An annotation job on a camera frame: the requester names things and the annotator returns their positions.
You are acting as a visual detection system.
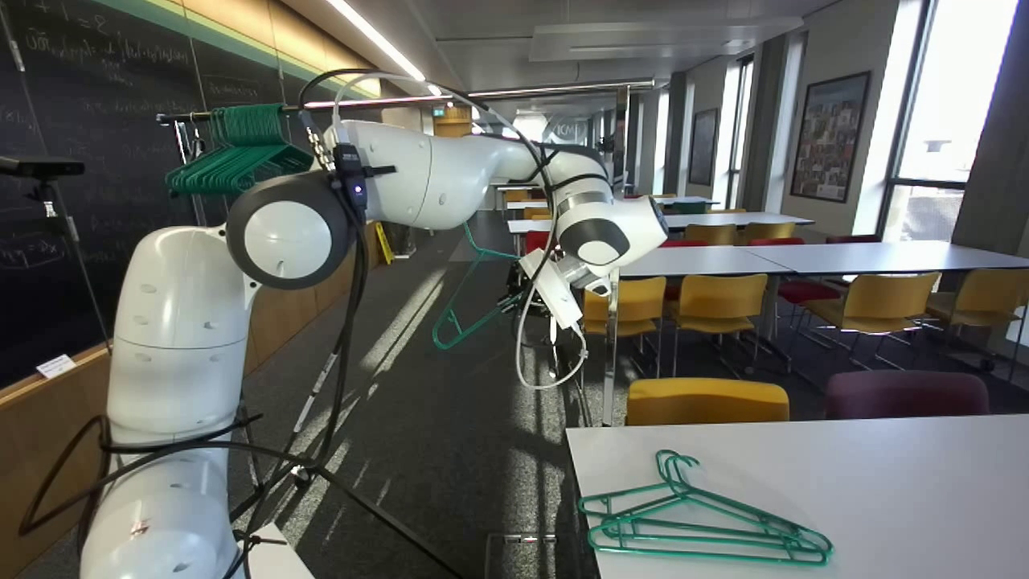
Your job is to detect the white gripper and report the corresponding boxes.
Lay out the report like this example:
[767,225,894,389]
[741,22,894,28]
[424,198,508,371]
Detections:
[522,247,611,327]

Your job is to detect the green wire hanger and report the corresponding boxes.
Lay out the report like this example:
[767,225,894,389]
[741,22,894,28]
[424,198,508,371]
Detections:
[427,218,527,352]

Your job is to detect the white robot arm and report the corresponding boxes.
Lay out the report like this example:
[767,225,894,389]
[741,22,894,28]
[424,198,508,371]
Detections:
[80,119,666,579]

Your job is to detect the yellow chair near table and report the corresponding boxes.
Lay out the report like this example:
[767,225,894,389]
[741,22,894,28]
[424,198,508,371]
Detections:
[625,377,790,423]

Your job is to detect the green hangers on table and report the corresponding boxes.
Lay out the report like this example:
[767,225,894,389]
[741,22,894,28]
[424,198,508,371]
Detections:
[580,451,832,565]

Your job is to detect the maroon chair near table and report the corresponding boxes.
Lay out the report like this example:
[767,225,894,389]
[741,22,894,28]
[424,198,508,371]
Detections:
[826,371,992,418]

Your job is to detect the long white table row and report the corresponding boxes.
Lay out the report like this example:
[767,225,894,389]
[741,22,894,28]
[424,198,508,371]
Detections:
[622,240,1029,275]

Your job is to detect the white near table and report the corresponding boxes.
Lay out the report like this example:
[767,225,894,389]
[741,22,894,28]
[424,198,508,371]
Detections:
[558,415,1029,579]

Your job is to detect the framed wall picture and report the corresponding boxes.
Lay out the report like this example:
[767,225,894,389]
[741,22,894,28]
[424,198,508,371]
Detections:
[790,71,871,202]

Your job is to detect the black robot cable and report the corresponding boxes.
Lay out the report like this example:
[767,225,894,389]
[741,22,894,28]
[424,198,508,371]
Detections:
[19,68,616,539]

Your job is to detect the green hangers on rail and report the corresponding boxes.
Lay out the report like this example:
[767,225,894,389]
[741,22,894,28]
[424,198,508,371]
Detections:
[167,103,313,195]

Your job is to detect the metal clothes rail stand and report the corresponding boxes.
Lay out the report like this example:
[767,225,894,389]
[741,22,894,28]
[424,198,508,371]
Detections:
[155,75,661,432]

